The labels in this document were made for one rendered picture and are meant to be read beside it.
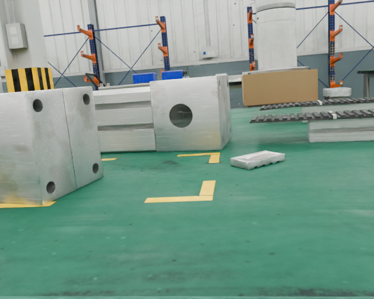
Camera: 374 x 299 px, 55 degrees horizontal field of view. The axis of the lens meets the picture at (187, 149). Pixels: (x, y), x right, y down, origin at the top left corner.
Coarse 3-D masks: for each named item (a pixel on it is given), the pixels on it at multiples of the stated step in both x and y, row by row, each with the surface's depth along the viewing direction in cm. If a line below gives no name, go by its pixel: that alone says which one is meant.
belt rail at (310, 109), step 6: (372, 102) 61; (306, 108) 64; (312, 108) 64; (318, 108) 64; (324, 108) 63; (330, 108) 63; (336, 108) 63; (342, 108) 63; (348, 108) 62; (354, 108) 62; (360, 108) 62; (366, 108) 62; (372, 108) 61; (306, 120) 65
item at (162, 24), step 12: (156, 24) 766; (48, 36) 803; (96, 48) 799; (108, 48) 791; (168, 48) 780; (72, 60) 803; (96, 60) 804; (168, 60) 774; (60, 72) 815; (96, 72) 799
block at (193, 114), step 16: (176, 80) 46; (192, 80) 46; (208, 80) 45; (224, 80) 51; (160, 96) 48; (176, 96) 47; (192, 96) 46; (208, 96) 46; (224, 96) 51; (160, 112) 48; (176, 112) 48; (192, 112) 47; (208, 112) 46; (224, 112) 50; (160, 128) 48; (176, 128) 48; (192, 128) 47; (208, 128) 47; (224, 128) 50; (160, 144) 49; (176, 144) 48; (192, 144) 48; (208, 144) 47; (224, 144) 49
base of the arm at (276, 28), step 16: (256, 16) 112; (272, 16) 107; (288, 16) 107; (256, 32) 114; (272, 32) 108; (288, 32) 108; (272, 48) 109; (288, 48) 109; (272, 64) 110; (288, 64) 110
